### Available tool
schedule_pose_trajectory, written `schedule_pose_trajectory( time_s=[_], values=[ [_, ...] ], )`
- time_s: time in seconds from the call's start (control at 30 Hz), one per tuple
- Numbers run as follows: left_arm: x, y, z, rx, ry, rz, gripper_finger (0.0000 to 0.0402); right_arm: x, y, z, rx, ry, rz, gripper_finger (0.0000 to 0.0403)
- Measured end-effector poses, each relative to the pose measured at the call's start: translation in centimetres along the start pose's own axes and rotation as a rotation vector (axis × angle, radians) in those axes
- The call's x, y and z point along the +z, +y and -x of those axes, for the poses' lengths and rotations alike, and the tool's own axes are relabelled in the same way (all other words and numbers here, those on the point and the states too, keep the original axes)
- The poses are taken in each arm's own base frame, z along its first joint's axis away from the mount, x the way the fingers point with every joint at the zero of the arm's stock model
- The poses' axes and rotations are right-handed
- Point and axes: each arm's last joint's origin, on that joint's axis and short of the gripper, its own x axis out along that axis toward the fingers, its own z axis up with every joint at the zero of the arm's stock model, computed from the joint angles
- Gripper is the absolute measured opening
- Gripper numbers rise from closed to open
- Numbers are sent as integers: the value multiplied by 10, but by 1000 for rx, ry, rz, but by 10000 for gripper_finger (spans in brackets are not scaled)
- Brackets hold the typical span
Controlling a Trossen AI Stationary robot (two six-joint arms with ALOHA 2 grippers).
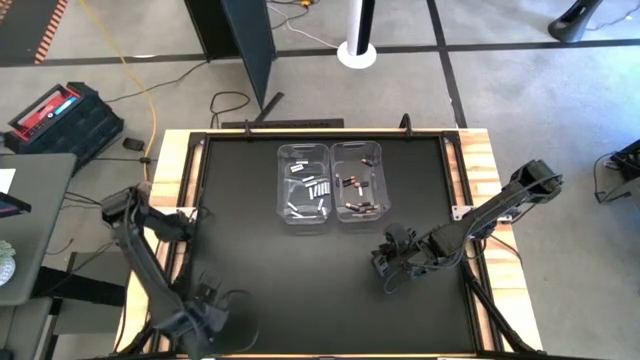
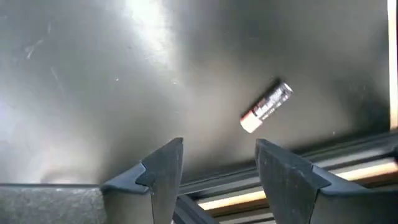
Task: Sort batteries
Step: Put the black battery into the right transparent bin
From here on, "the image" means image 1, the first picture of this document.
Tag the black office chair base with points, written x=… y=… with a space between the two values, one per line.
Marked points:
x=575 y=22

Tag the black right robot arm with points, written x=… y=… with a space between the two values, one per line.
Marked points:
x=500 y=200

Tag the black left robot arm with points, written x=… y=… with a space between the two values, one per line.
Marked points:
x=145 y=250

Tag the clear plastic bin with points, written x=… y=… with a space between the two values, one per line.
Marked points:
x=285 y=190
x=382 y=190

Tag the black red tool case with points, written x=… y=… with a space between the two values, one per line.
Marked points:
x=75 y=125

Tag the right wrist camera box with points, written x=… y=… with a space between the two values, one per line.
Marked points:
x=398 y=234

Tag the small black device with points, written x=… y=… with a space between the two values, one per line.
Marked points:
x=133 y=144

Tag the black orange striped floor mat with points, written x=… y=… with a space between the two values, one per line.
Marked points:
x=25 y=30

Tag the grey side desk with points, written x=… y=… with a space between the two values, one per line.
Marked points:
x=40 y=240

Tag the silver frame bracket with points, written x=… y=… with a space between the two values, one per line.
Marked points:
x=462 y=212

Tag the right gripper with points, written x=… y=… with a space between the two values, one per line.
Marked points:
x=419 y=251

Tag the white paper sheet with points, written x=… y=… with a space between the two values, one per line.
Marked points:
x=5 y=180

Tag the black curved object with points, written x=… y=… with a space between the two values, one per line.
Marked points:
x=406 y=125

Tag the black metal rig frame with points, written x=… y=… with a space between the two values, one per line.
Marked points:
x=480 y=300

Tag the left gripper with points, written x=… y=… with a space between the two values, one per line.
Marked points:
x=200 y=322

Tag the white black pole stand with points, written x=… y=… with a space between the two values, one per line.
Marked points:
x=356 y=55

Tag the dark tablet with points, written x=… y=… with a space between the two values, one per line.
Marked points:
x=10 y=205

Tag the black partition panel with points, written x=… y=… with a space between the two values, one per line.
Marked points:
x=250 y=40

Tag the black equipment stand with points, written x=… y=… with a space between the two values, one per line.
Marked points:
x=625 y=165

